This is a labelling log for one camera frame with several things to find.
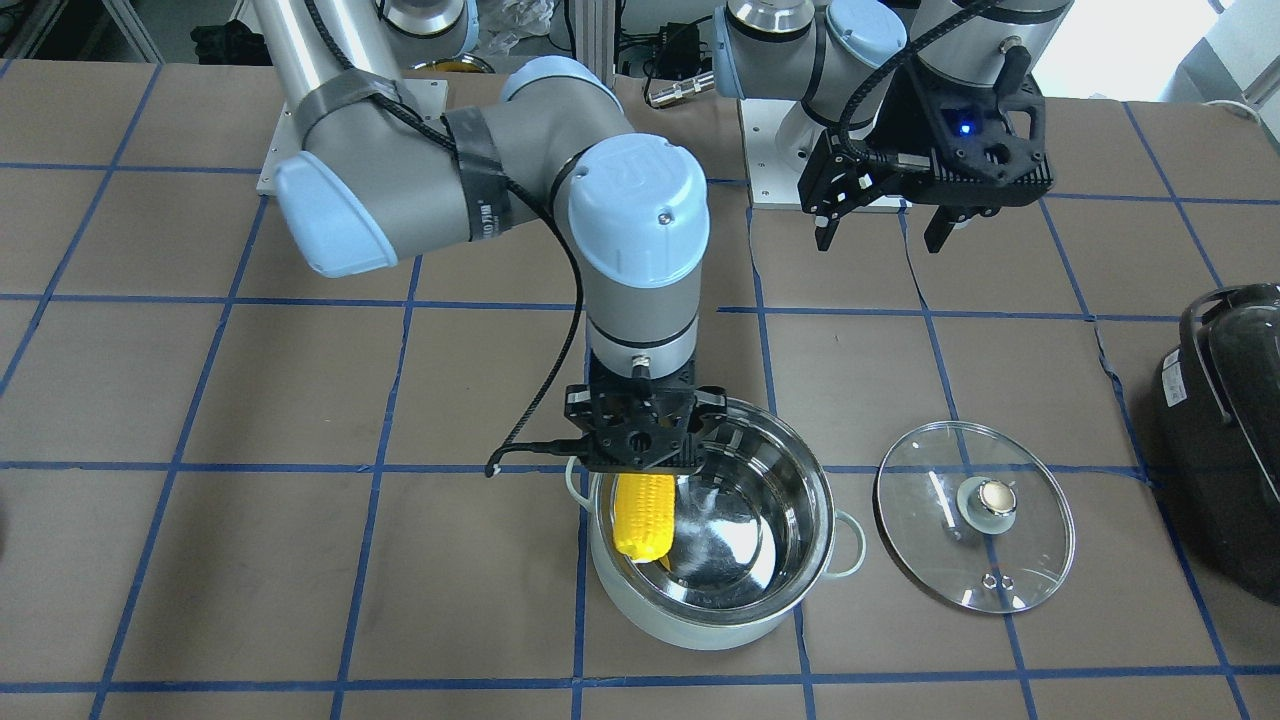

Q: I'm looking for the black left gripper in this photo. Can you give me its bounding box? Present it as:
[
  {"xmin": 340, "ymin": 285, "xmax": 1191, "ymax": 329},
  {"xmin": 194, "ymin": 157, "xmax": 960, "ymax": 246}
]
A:
[{"xmin": 797, "ymin": 67, "xmax": 1055, "ymax": 254}]

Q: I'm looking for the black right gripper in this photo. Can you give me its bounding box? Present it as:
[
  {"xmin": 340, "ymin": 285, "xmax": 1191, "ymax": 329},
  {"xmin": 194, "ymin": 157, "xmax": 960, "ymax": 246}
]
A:
[{"xmin": 564, "ymin": 356, "xmax": 728, "ymax": 475}]

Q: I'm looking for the yellow corn cob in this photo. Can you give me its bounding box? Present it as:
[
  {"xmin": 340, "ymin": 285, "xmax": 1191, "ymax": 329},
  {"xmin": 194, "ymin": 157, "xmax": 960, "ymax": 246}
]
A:
[{"xmin": 613, "ymin": 473, "xmax": 677, "ymax": 564}]

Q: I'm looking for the glass pot lid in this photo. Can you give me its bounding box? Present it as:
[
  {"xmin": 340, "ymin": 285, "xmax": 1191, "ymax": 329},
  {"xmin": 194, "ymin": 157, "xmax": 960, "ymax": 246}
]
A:
[{"xmin": 874, "ymin": 420, "xmax": 1076, "ymax": 615}]

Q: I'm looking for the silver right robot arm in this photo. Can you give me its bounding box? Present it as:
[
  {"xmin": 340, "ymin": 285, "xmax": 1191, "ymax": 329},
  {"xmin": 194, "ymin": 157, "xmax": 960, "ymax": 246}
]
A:
[{"xmin": 253, "ymin": 1, "xmax": 728, "ymax": 475}]

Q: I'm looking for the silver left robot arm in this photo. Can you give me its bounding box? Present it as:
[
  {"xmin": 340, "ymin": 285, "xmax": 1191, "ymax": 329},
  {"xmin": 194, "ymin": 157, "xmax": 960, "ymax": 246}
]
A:
[{"xmin": 712, "ymin": 1, "xmax": 1071, "ymax": 252}]

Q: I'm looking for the pale green electric pot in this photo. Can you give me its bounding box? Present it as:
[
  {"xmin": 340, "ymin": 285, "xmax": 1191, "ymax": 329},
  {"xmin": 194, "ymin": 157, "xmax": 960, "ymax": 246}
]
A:
[{"xmin": 564, "ymin": 398, "xmax": 867, "ymax": 651}]

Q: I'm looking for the dark grey rice cooker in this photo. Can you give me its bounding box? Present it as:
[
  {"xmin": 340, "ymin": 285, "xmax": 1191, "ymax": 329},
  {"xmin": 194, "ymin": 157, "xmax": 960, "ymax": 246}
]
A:
[{"xmin": 1153, "ymin": 283, "xmax": 1279, "ymax": 603}]

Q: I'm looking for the steel bowl with yellow item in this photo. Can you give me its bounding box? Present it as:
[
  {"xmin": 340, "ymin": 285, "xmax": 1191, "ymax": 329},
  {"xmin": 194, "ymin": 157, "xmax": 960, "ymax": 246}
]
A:
[{"xmin": 413, "ymin": 53, "xmax": 495, "ymax": 74}]

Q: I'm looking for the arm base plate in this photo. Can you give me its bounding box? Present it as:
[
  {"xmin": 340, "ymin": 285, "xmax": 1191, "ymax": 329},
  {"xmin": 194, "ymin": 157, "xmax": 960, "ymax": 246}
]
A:
[
  {"xmin": 739, "ymin": 97, "xmax": 905, "ymax": 213},
  {"xmin": 256, "ymin": 78, "xmax": 449, "ymax": 197}
]

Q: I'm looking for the aluminium frame post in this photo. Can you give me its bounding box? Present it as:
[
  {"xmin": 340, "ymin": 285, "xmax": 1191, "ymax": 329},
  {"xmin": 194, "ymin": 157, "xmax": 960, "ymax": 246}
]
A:
[{"xmin": 564, "ymin": 1, "xmax": 622, "ymax": 87}]

